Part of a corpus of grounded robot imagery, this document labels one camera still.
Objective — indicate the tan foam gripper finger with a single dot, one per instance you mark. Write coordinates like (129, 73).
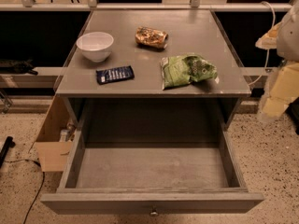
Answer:
(282, 88)

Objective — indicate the dark blue snack bar wrapper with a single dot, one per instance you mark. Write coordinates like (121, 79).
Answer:
(115, 74)

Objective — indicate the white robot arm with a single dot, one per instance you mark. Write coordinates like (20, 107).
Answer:
(284, 37)

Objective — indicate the metal drawer knob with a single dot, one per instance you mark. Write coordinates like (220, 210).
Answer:
(154, 212)

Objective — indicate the open grey top drawer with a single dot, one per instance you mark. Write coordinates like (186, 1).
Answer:
(130, 155)

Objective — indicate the green chip bag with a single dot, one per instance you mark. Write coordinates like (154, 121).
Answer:
(183, 70)

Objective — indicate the grey wooden cabinet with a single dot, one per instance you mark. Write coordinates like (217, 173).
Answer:
(191, 31)

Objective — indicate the white ceramic bowl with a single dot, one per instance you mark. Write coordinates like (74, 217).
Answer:
(95, 46)

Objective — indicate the open cardboard box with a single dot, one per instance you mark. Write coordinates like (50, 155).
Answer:
(52, 143)

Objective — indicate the black object on shelf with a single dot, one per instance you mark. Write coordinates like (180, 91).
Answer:
(8, 66)

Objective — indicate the black tool on floor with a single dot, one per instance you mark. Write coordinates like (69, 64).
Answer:
(6, 146)

